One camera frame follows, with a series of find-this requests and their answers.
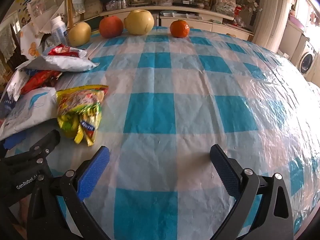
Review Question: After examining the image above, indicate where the red patterned snack wrapper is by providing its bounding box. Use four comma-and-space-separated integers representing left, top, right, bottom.
20, 69, 62, 95

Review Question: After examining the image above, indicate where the white plastic bag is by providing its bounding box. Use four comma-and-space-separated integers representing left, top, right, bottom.
0, 87, 58, 140

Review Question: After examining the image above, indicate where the silver foil snack wrapper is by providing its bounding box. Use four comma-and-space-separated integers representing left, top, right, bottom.
16, 54, 100, 73

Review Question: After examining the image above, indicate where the orange tangerine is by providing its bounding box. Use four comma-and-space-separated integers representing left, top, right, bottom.
170, 19, 190, 38

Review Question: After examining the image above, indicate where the shiny red snack wrapper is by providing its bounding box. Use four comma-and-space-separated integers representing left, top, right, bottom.
47, 44, 87, 58

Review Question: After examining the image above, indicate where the red apple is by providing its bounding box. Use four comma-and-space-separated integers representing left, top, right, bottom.
99, 16, 124, 39

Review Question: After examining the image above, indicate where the white cloth orange print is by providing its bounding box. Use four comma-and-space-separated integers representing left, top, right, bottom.
19, 17, 53, 57

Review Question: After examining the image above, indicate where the blue checkered tablecloth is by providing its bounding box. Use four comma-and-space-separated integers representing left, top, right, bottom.
0, 25, 320, 240

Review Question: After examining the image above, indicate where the long white cabinet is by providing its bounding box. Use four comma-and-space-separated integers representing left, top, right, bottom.
82, 5, 255, 42

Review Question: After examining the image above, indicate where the cream curtain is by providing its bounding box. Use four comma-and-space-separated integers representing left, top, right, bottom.
252, 0, 298, 53

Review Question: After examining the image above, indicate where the white washing machine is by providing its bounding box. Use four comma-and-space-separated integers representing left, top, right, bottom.
292, 36, 320, 75

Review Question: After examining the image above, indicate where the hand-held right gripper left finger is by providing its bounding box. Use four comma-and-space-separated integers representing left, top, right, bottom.
27, 145, 113, 240

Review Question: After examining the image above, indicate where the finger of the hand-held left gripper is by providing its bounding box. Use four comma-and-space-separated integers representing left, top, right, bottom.
0, 138, 20, 155
25, 129, 61, 164

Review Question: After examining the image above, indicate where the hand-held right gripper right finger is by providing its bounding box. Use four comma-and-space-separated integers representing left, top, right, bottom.
209, 144, 294, 240

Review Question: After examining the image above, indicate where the large yellow pear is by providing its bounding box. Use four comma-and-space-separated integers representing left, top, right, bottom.
124, 9, 155, 36

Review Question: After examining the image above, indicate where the crinkled plastic bag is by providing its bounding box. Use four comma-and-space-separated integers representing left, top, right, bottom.
215, 0, 238, 14

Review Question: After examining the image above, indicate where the grey lace cloth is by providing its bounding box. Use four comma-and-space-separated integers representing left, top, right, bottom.
0, 25, 17, 63

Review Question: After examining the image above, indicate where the yellow green snack packet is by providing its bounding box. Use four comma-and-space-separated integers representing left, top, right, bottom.
55, 84, 109, 147

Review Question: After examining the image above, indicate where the white plastic bottle blue label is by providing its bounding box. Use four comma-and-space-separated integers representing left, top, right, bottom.
50, 16, 69, 46

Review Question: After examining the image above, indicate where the white lace cloth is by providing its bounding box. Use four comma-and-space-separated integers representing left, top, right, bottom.
69, 0, 87, 18

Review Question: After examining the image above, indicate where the white plastic wrapper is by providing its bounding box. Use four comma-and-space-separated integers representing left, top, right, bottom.
5, 69, 30, 102

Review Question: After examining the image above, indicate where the light wooden chair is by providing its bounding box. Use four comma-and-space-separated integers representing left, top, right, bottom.
66, 0, 75, 30

